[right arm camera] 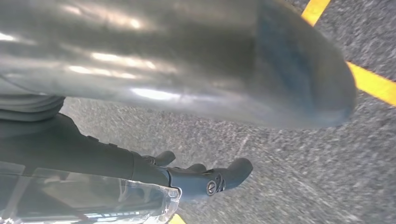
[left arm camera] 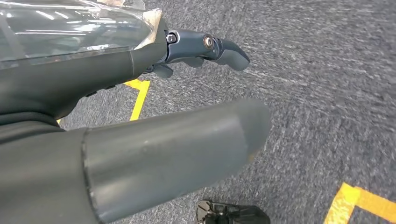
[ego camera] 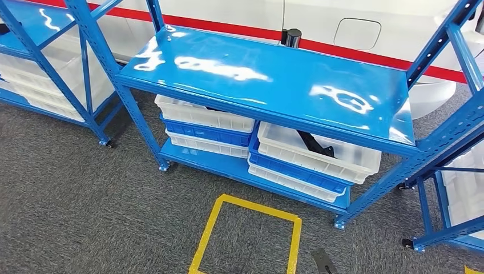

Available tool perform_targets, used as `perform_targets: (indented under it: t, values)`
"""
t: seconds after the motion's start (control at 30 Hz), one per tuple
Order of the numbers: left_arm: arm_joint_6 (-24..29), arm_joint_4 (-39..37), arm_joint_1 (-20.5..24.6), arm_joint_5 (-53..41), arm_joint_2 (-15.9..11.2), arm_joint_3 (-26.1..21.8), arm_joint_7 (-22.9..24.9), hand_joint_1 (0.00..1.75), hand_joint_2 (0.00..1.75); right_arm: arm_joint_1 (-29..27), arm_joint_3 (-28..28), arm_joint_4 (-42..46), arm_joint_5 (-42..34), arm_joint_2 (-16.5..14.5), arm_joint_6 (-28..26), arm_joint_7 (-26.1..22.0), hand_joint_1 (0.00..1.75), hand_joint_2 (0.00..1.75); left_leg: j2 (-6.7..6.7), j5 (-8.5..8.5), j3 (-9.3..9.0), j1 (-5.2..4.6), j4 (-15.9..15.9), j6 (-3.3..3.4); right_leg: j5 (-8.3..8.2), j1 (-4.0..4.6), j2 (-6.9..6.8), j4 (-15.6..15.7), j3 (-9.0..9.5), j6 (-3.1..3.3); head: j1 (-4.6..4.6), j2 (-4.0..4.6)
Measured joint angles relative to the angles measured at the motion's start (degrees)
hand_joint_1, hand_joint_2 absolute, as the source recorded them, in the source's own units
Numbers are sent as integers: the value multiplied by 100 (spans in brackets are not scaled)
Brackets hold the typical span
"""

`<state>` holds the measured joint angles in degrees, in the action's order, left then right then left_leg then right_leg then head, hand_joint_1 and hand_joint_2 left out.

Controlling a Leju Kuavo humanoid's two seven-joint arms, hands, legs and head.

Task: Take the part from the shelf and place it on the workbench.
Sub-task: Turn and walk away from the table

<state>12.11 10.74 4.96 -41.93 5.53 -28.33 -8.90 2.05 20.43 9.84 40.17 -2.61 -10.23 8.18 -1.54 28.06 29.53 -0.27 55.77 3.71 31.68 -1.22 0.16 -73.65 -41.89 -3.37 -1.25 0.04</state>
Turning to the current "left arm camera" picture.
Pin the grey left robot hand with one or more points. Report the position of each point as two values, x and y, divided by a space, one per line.
139 160

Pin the yellow floor tape marking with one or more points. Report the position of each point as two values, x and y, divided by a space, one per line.
139 99
346 201

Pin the ribbed grey left arm sleeve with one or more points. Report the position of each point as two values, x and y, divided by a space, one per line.
24 126

